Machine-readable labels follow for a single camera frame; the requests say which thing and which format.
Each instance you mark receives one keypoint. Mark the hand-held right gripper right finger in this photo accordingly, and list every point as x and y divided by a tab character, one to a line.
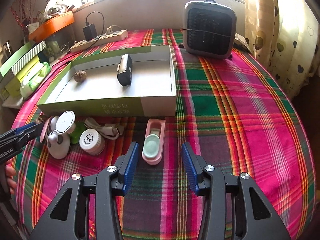
191	170

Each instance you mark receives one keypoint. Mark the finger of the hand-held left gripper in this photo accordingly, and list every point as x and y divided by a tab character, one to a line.
25	127
31	137

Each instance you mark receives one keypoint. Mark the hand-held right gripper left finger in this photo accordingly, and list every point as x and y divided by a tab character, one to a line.
130	170

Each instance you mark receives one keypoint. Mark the white panda-shaped gadget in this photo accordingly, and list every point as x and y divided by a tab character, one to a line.
57	147

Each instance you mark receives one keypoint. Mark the pink clip with green pad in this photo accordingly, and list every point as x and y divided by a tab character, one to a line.
153	142

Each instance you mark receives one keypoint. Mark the white round jar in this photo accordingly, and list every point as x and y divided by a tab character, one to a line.
90	140

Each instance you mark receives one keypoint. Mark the green and white cardboard box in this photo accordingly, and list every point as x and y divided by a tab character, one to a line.
100	87

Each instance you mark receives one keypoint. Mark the person's left hand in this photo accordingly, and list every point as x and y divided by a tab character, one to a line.
10	177

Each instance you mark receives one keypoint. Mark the white disc on green base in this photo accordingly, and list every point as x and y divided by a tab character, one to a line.
65	122

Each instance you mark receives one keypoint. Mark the lime green box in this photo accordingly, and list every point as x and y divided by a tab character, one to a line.
13	86

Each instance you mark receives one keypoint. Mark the green tissue pack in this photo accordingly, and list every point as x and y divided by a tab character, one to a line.
36	80

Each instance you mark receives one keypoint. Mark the pink green plaid blanket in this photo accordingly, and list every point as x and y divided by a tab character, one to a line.
250	130

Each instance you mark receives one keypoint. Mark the green white striped box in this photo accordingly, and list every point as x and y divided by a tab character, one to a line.
30	56

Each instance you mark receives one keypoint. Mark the clear plastic container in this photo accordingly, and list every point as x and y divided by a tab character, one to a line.
61	38

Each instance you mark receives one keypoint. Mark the black rectangular device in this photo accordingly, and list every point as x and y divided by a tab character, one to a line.
124	71

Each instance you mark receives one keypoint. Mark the white mug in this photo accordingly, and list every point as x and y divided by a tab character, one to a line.
32	28

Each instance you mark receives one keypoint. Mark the orange box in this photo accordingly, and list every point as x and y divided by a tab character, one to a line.
52	26

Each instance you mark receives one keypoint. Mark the red flower branches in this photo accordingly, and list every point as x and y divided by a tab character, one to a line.
21	17

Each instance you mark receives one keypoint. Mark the black charger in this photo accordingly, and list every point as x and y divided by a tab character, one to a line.
90	32

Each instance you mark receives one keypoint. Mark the beige power strip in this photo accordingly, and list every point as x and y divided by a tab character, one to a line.
105	38

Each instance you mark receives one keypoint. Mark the pile of white papers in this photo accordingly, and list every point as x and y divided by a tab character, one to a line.
56	6

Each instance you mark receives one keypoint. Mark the white plug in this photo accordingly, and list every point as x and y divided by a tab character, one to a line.
112	28

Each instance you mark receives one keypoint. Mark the grey fan heater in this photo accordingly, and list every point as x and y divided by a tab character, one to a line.
208	27

